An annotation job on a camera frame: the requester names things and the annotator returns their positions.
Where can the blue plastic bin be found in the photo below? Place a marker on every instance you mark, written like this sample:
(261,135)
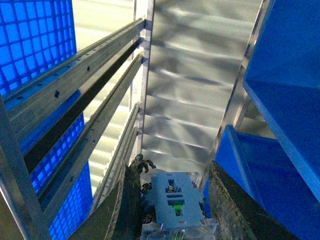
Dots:
(262,168)
(283,80)

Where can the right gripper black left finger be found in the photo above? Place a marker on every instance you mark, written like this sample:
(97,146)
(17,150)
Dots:
(119,217)

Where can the blue grid-bottom bin above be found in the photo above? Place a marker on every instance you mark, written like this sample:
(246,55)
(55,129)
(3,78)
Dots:
(40,121)

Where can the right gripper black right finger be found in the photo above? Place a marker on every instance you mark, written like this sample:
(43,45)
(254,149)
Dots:
(239,216)

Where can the blue plastic bin centre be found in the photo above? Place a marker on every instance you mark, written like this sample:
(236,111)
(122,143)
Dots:
(283,80)

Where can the blue plastic bin left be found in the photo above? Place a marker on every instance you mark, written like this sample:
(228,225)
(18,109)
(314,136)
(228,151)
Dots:
(262,168)

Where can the white roller conveyor track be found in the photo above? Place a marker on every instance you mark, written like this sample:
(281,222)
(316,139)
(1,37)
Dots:
(119,156)

